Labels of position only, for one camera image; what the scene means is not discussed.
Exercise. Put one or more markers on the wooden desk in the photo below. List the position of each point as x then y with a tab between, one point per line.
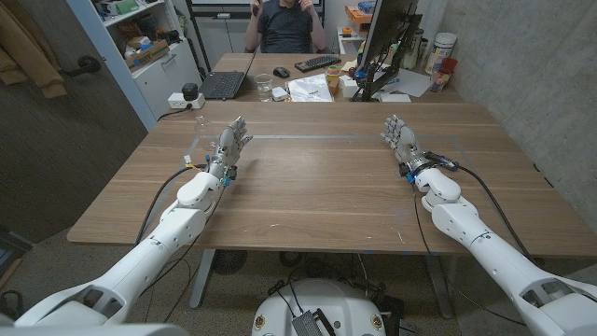
261	63

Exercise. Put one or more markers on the white shelf cabinet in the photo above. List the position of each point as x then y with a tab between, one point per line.
158	79

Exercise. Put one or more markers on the small white charger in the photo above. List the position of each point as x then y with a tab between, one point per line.
280	94

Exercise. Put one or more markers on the dark thermos bottle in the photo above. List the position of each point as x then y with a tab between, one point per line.
412	49

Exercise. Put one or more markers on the cardboard box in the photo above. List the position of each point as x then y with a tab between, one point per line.
147	55

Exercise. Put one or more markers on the clear drinking glass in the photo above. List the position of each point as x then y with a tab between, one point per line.
264	86

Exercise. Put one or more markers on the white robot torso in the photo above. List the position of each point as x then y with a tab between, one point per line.
326	298

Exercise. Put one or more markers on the black keyboard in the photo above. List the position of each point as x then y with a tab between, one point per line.
317	63

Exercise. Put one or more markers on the black laptop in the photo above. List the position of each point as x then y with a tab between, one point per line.
223	85

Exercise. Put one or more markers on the red snack packet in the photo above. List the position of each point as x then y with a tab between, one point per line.
442	74

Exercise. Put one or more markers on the small white box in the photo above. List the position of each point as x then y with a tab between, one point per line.
347	87

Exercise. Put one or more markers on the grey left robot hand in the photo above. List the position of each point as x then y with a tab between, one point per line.
227	147

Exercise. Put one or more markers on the wooden work table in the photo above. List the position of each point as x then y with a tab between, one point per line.
317	196

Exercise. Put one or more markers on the colourful stacked cups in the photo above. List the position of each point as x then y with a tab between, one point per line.
332	79

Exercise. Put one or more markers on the black monitor on stand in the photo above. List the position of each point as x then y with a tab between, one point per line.
387	28

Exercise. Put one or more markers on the white power strip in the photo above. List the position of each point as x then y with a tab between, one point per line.
179	100

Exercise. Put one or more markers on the brown coat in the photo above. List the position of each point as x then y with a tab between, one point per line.
28	51

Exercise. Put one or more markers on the black round floor fan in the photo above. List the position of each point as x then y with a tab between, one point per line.
229	261

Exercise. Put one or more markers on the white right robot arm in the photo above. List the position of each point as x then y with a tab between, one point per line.
466	224

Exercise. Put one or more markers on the clear plastic bottle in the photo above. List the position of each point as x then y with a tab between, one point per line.
204	127

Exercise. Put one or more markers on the blue black screwdriver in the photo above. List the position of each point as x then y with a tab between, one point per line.
443	161

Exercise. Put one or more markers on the black power adapter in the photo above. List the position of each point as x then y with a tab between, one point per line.
190	91

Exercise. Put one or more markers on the grey box on torso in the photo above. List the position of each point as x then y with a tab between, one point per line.
308	324

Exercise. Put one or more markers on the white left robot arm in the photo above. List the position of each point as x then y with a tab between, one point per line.
177	224

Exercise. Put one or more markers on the person in dark shirt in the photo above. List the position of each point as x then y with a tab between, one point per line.
284	28

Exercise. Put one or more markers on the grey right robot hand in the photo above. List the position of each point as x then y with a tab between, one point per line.
406	142

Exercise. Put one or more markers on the white paper sheet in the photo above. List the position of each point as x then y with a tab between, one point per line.
412	81

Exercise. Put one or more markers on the white cylindrical canister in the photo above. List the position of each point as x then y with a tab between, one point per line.
440	51

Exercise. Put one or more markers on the orange box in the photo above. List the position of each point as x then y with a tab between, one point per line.
356	14

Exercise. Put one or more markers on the black computer mouse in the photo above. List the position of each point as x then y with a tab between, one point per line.
281	72

